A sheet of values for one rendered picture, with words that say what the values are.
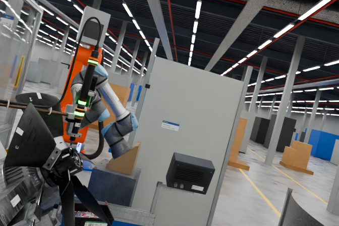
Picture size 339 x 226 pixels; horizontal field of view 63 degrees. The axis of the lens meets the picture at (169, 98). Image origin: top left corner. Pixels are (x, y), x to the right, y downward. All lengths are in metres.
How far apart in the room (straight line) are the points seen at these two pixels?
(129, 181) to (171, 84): 1.53
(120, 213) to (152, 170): 1.50
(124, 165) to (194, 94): 1.52
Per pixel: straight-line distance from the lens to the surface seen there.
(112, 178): 1.94
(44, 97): 1.41
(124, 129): 1.96
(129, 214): 1.84
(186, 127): 3.23
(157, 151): 3.22
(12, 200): 1.08
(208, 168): 1.76
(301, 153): 13.51
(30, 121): 1.07
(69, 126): 1.33
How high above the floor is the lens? 1.57
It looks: level
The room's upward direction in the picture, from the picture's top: 15 degrees clockwise
